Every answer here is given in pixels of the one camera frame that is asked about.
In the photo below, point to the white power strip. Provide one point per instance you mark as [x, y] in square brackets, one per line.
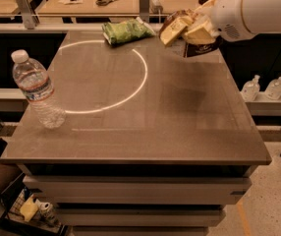
[155, 6]

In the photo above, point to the grey drawer cabinet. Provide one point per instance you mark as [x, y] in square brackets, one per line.
[142, 205]

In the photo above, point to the sanitizer bottle right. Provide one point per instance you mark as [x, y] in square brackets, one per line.
[273, 90]

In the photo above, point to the brown chip bag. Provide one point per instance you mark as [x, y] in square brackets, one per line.
[186, 50]

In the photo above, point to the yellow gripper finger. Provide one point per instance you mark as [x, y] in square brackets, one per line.
[202, 33]
[173, 27]

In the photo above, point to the sanitizer bottle left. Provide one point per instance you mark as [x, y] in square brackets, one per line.
[251, 89]

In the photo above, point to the black handled scissors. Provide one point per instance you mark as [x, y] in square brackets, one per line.
[104, 2]

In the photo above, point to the green chip bag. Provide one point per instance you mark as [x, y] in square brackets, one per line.
[127, 31]

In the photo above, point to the clear plastic water bottle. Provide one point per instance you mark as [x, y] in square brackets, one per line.
[34, 82]

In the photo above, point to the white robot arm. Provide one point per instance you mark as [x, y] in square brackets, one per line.
[260, 16]

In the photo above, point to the sanitizer bottle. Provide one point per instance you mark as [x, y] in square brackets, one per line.
[251, 89]
[273, 90]

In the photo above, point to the yellow cloth in basket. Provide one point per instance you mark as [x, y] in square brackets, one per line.
[29, 209]

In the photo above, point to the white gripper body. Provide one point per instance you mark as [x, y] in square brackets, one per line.
[227, 15]

